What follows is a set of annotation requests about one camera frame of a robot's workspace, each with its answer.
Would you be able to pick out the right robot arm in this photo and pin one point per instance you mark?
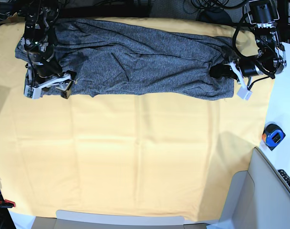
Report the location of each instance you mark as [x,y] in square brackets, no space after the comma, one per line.
[38,41]

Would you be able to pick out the red black clamp left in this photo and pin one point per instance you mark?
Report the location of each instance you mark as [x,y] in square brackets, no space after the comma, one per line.
[7,204]

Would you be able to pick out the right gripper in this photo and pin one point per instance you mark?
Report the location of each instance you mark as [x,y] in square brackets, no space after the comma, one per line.
[63,83]

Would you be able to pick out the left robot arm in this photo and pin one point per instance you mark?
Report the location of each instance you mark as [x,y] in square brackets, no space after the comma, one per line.
[271,57]

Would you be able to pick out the yellow table cloth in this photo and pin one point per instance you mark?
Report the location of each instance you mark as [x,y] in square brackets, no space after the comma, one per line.
[154,155]

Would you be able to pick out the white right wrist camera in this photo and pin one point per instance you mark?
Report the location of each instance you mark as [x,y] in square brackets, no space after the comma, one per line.
[32,92]

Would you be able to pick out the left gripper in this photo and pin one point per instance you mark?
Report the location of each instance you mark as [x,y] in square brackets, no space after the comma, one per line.
[228,70]

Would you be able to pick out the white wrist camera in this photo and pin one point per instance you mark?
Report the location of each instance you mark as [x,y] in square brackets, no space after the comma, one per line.
[244,93]
[32,92]

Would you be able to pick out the black textured handle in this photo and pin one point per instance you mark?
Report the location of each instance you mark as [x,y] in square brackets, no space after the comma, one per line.
[285,176]

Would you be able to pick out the grey long-sleeve shirt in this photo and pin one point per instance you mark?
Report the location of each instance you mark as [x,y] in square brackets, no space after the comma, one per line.
[116,58]

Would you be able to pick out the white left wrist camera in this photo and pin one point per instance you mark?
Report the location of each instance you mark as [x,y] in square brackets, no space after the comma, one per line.
[244,93]

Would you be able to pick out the blue black tape measure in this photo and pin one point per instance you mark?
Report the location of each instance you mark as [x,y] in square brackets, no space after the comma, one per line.
[272,135]

